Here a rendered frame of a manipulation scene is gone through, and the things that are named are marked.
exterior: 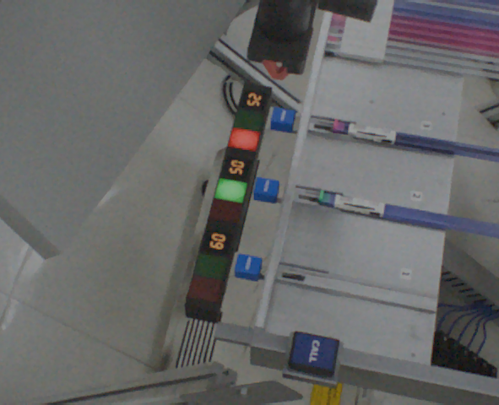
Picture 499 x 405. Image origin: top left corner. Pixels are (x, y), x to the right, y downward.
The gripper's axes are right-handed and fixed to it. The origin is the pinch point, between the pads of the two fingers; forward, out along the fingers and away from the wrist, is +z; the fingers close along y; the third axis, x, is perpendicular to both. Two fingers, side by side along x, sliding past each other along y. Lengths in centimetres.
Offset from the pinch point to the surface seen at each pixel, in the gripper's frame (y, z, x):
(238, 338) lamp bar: -29.8, 12.7, -1.9
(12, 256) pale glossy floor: -5, 62, 44
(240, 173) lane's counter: -8.8, 10.4, 2.5
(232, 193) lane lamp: -11.9, 10.4, 2.8
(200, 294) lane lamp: -26.3, 10.3, 3.5
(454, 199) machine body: 16, 46, -31
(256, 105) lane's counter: 2.3, 10.5, 2.7
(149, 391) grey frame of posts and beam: -35.0, 23.9, 8.2
